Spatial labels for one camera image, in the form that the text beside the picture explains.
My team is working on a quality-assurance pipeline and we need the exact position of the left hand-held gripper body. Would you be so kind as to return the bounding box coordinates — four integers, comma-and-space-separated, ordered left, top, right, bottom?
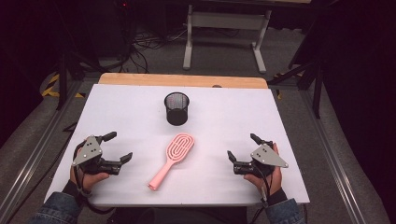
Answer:
72, 134, 123, 175

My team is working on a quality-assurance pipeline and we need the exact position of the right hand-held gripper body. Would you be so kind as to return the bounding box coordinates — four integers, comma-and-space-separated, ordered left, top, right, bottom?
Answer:
233, 141, 290, 179

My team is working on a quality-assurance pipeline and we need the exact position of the pink hairbrush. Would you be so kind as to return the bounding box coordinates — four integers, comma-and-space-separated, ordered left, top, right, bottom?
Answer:
147, 133, 196, 191

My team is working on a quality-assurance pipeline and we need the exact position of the black mesh pen holder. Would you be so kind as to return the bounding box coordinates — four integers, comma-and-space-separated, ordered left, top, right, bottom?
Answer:
163, 91, 191, 127

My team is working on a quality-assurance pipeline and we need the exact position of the person's right hand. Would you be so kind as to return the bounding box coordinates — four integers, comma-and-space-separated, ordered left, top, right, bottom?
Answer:
243, 143, 283, 197

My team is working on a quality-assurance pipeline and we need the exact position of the person's left hand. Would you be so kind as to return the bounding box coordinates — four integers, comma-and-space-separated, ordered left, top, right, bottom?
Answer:
69, 147, 111, 194

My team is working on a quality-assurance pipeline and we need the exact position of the white board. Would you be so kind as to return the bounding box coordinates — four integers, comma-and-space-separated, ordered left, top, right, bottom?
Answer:
44, 83, 311, 208

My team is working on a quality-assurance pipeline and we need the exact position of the yellow and black floor tape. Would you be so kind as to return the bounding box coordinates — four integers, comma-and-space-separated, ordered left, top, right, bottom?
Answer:
41, 73, 87, 99

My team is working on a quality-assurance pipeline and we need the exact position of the black metal stand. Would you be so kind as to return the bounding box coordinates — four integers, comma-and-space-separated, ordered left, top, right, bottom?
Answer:
55, 49, 106, 111
267, 59, 325, 119

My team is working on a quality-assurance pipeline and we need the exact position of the wooden table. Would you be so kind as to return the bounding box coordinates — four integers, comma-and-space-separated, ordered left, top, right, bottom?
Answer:
98, 73, 269, 90

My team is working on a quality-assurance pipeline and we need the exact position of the black equipment box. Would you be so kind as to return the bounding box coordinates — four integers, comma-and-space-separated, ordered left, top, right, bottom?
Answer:
92, 0, 138, 61

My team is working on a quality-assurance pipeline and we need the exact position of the left hand-held gripper cable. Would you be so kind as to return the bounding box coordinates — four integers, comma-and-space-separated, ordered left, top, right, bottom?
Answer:
74, 141, 116, 216

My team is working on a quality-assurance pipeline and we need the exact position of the hand-held gripper cable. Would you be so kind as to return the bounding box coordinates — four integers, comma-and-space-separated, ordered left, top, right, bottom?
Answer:
74, 141, 116, 216
247, 164, 274, 224

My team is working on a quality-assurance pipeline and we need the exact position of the right hand-held gripper cable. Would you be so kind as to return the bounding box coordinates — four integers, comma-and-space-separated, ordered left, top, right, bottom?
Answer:
247, 164, 274, 224

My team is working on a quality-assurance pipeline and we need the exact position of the grey metal floor rail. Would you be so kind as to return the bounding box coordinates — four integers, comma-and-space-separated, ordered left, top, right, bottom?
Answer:
299, 89, 369, 224
0, 79, 86, 224

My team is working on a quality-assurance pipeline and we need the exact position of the bundle of black floor cables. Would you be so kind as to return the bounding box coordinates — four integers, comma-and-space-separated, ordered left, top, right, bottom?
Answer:
118, 27, 189, 75

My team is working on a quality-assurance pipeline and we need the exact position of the grey metal desk frame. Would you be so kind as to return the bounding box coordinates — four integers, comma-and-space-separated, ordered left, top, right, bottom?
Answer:
182, 0, 273, 75

